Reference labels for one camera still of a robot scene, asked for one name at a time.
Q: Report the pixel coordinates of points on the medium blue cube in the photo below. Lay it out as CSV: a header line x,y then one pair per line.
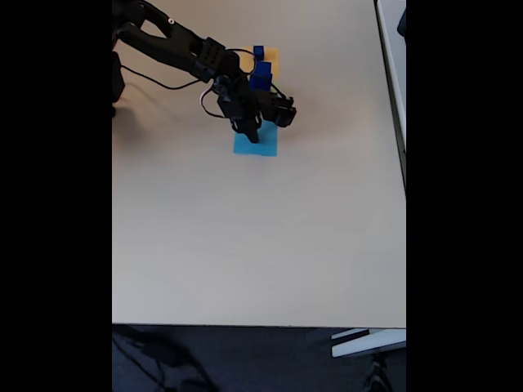
x,y
261,73

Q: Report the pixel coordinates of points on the small blue cube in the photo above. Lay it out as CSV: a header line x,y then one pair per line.
x,y
259,51

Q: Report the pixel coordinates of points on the light blue paper square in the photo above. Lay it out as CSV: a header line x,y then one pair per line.
x,y
267,143

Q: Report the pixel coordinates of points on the orange paper square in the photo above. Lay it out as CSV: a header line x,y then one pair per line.
x,y
271,65

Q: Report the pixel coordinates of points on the white neighbouring table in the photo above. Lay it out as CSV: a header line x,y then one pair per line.
x,y
392,81

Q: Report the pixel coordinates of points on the dark blue object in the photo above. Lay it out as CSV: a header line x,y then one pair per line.
x,y
403,22

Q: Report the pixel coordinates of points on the white table foot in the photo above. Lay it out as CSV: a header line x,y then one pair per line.
x,y
367,345

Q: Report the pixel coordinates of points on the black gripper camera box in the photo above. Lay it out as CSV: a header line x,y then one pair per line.
x,y
280,110

